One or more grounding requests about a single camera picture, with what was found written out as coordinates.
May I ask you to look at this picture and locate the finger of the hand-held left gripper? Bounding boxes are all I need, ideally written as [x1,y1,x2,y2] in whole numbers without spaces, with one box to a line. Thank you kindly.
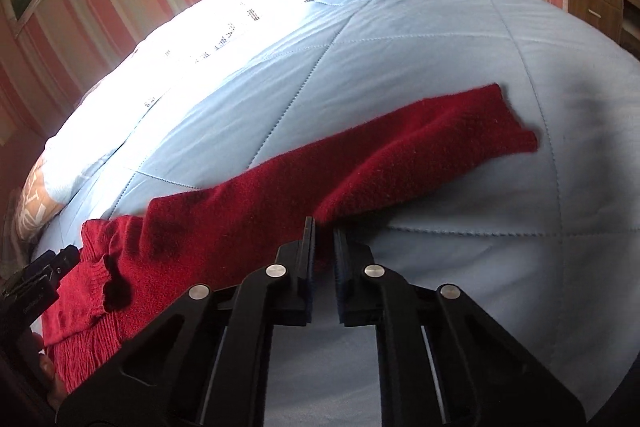
[29,245,81,288]

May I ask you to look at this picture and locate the red knitted sweater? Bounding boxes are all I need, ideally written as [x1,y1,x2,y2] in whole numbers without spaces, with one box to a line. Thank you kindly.
[41,83,541,395]

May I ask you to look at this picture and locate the person's left hand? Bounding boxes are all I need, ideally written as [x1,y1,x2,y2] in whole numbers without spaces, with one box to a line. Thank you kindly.
[27,332,68,408]

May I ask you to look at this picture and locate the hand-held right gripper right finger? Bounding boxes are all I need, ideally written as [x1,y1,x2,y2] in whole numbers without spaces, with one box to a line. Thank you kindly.
[333,227,587,427]

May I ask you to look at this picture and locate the white patterned pillow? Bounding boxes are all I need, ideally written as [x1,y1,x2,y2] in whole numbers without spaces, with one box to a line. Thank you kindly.
[12,0,381,243]

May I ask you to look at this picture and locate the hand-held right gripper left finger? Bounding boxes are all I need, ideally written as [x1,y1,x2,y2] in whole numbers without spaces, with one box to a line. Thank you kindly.
[56,216,317,427]

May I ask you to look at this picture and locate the light blue quilted blanket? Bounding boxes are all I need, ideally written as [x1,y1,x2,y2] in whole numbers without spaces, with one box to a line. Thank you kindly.
[30,0,640,427]

